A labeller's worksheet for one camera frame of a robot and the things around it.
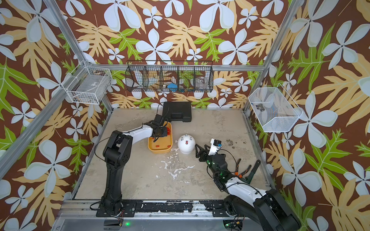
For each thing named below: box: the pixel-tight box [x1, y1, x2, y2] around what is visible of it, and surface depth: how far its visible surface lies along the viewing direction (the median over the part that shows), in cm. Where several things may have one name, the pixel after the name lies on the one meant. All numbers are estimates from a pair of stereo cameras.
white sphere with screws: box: [177, 133, 197, 155], surface depth 91 cm
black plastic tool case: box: [162, 101, 192, 123], surface depth 117 cm
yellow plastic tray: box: [147, 121, 173, 154], surface depth 97 cm
